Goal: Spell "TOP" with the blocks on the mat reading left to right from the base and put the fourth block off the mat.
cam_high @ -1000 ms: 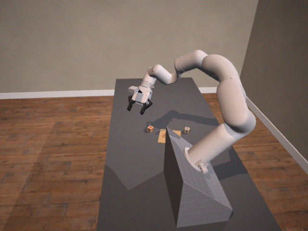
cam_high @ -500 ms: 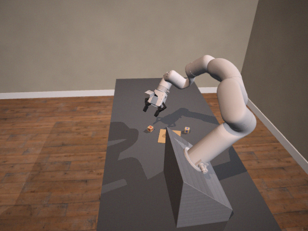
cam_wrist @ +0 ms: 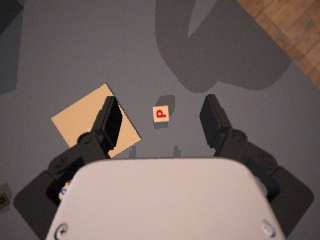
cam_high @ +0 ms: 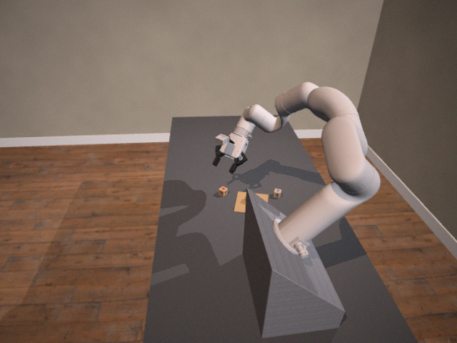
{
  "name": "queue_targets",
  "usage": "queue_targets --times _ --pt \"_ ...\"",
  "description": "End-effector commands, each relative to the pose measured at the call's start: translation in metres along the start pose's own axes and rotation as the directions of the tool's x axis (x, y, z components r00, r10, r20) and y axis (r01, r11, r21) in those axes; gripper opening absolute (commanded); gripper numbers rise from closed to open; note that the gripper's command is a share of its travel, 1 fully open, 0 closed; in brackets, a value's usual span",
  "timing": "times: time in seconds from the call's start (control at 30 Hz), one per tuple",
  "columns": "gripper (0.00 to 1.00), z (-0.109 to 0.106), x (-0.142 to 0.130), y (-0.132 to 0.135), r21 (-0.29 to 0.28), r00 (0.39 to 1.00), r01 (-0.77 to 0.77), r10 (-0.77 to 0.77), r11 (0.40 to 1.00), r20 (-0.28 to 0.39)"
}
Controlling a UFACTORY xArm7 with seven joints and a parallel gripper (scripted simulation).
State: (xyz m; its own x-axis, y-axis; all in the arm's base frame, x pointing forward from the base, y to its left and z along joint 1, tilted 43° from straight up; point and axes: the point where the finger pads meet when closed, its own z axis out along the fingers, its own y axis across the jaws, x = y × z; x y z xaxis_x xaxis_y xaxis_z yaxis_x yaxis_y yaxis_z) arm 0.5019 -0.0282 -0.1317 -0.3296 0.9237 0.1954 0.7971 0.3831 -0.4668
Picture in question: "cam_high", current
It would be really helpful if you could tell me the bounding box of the orange flat mat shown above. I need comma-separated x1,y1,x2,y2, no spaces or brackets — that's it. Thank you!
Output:
234,192,268,213

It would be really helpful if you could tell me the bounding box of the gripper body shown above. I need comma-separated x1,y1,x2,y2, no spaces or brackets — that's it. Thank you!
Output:
220,131,248,161

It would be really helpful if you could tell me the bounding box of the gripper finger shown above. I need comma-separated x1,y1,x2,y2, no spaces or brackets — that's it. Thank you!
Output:
229,152,247,174
213,145,225,166

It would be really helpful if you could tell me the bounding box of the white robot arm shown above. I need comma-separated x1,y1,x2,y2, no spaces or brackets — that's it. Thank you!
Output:
233,82,381,259

